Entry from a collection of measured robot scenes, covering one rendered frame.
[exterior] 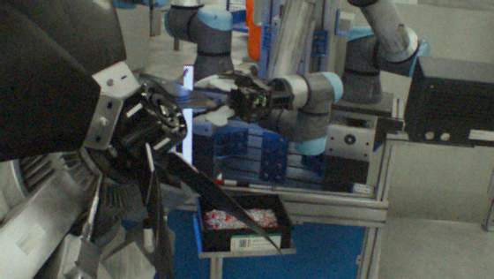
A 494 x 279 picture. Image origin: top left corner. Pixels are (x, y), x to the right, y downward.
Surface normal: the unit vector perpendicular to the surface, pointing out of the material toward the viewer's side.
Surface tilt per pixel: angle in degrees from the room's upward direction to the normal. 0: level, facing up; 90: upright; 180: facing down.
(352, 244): 90
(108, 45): 38
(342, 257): 90
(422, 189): 90
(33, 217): 50
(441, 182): 90
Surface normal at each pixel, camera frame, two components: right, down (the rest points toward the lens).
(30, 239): 0.79, -0.53
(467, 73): 0.02, -0.80
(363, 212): -0.11, 0.37
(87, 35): 0.33, -0.41
